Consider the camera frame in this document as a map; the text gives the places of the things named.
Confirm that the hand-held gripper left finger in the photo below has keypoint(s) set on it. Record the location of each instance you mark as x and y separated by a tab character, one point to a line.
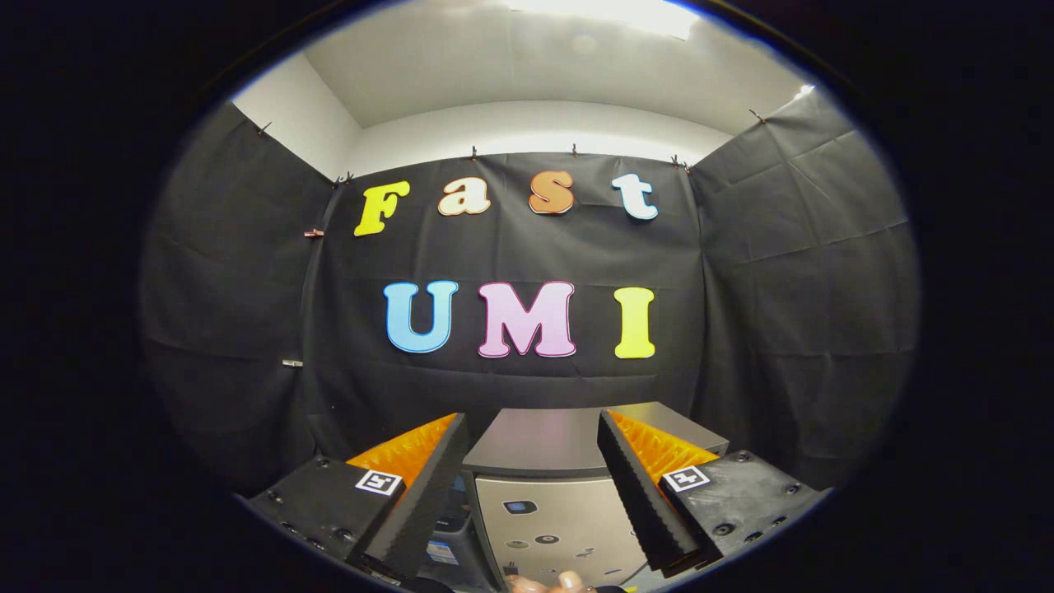
428	486

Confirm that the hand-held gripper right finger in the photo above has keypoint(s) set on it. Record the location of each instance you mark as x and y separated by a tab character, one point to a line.
638	486

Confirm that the beige cabinet with dark top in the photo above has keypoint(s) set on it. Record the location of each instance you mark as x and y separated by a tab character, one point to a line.
543	445

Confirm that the black backdrop cloth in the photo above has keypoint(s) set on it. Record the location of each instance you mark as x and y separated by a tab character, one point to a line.
510	247

